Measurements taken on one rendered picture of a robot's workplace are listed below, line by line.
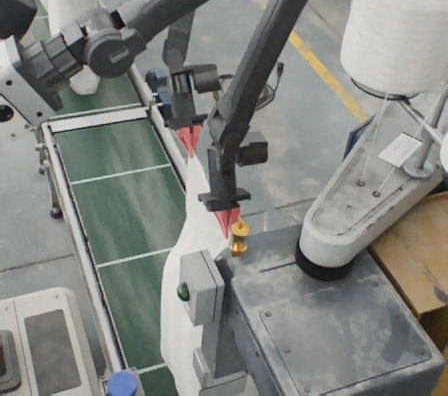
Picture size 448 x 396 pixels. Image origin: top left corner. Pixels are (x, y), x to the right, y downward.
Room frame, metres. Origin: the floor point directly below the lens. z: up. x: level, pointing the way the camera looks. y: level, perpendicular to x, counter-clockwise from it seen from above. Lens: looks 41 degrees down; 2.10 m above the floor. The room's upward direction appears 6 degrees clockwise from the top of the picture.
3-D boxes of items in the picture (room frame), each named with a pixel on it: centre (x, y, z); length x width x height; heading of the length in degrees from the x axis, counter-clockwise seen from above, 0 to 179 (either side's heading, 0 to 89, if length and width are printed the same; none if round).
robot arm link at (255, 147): (1.09, -0.03, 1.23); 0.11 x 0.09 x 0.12; 116
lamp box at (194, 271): (0.66, 0.01, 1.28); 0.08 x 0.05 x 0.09; 25
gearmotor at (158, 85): (2.49, 0.31, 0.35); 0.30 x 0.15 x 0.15; 25
